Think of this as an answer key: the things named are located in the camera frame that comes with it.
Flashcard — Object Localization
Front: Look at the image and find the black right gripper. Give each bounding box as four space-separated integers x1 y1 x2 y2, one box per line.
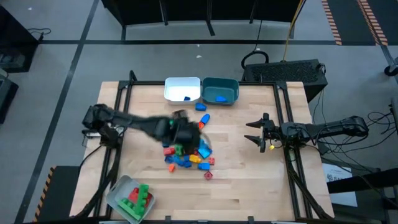
244 112 284 153

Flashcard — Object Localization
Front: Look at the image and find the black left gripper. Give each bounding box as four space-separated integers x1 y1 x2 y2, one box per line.
157 109 203 154

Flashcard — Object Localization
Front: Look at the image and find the large blue building block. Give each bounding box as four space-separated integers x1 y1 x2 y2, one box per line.
197 139 213 160

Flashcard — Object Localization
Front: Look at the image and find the large green building block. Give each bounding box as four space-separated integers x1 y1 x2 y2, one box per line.
136 184 150 216
117 197 144 221

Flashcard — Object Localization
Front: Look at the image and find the large red building block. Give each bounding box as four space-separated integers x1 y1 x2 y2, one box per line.
127 187 153 208

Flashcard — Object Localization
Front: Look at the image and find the white plastic bin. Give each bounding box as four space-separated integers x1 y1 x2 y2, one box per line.
164 77 202 106

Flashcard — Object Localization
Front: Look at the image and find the teal plastic bin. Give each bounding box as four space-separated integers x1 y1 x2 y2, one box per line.
201 77 240 106

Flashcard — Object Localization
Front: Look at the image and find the black perforated computer tower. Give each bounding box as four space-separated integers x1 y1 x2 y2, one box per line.
241 58 329 103

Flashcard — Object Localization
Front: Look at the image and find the grey plastic bin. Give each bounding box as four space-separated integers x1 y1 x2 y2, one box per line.
105 174 156 224

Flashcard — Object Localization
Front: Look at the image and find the white printed paper sheet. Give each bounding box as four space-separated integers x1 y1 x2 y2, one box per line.
322 162 359 208

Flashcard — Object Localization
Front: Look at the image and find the black table leg bar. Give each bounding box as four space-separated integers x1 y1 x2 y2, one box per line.
326 167 398 194

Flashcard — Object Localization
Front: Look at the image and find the black partition panel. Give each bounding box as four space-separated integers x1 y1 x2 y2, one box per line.
101 0 307 40

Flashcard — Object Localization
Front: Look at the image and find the black mat with striped edges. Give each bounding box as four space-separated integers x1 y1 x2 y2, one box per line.
32 165 82 223
321 0 389 47

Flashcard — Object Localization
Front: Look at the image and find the black caster wheel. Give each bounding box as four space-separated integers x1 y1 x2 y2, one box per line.
384 63 398 77

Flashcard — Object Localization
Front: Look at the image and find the dark equipment case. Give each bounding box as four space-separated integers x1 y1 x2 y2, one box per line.
0 73 19 124

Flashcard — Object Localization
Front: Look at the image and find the black desk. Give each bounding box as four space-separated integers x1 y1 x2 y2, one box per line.
0 5 40 74

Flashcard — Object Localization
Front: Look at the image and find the black aluminium table frame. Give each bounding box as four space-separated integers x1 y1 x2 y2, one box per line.
74 70 336 224

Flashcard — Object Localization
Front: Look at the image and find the black looped floor cable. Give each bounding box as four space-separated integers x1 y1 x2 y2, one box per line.
241 19 270 71

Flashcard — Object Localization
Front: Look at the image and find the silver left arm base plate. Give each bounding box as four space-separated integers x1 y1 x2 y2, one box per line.
82 129 105 140

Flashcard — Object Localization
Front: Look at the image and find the yellow cable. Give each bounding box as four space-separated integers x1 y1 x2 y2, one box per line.
281 0 305 62

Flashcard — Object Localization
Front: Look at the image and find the thin black floor cable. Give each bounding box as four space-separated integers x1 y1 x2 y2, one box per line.
27 27 52 42

